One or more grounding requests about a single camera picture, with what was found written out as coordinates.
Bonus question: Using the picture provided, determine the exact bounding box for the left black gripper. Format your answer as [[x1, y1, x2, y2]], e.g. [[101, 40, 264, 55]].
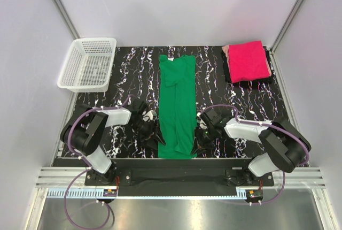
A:
[[129, 118, 165, 150]]

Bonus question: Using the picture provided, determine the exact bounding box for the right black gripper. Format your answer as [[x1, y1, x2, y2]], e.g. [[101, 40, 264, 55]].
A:
[[191, 126, 217, 156]]

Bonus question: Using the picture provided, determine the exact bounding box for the green t shirt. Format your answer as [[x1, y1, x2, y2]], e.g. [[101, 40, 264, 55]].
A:
[[158, 55, 197, 159]]

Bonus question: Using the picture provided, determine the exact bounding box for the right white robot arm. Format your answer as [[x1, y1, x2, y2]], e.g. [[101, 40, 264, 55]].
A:
[[192, 108, 312, 187]]

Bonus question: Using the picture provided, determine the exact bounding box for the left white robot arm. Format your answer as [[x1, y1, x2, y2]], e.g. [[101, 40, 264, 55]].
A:
[[60, 96, 166, 185]]

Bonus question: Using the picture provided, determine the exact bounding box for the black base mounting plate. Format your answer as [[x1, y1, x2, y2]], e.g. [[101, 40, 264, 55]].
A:
[[85, 158, 274, 198]]

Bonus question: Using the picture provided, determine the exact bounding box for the black marble pattern mat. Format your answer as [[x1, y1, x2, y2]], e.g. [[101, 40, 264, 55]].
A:
[[75, 46, 290, 159]]

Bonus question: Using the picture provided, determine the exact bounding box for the white plastic basket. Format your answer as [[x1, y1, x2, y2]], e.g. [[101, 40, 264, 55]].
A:
[[57, 37, 116, 93]]

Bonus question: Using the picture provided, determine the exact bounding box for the folded pink t shirt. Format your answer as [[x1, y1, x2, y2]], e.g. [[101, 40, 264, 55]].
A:
[[228, 41, 271, 83]]

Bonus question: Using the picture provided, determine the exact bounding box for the folded peach t shirt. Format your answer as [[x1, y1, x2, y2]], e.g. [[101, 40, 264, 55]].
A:
[[222, 45, 229, 63]]

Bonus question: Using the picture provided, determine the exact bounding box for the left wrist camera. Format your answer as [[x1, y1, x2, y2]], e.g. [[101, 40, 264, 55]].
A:
[[137, 101, 157, 122]]

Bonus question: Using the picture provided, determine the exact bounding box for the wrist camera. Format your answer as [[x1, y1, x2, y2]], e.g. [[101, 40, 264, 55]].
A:
[[137, 101, 157, 122], [197, 109, 222, 130]]

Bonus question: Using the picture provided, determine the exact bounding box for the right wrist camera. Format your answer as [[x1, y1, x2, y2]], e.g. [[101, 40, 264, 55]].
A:
[[197, 109, 222, 130]]

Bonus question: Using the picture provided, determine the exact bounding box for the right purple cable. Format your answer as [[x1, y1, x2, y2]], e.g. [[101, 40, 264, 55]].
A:
[[196, 104, 310, 206]]

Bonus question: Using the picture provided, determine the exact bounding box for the purple cable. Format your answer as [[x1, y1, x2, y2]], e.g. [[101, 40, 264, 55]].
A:
[[65, 94, 137, 227], [196, 104, 310, 206]]

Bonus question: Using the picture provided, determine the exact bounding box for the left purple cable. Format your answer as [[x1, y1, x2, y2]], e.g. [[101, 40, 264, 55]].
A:
[[65, 94, 137, 227]]

